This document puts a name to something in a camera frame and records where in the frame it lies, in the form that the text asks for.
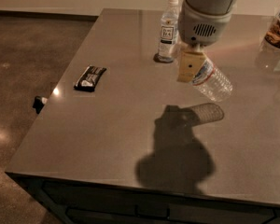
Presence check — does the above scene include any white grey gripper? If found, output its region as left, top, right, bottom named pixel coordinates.
left=177, top=1, right=231, bottom=83

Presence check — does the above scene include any clear water bottle red label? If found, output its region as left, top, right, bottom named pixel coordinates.
left=191, top=58, right=233, bottom=102

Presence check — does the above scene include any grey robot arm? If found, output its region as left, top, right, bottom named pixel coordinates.
left=177, top=0, right=237, bottom=83

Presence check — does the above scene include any tea bottle white label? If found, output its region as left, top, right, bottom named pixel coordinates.
left=157, top=0, right=179, bottom=63

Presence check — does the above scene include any glass jar with snacks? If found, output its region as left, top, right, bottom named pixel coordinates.
left=259, top=3, right=280, bottom=53

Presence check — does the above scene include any black snack bar wrapper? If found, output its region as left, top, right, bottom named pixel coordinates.
left=74, top=65, right=106, bottom=92

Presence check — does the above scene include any black drawer handle knob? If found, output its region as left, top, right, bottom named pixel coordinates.
left=33, top=96, right=48, bottom=114

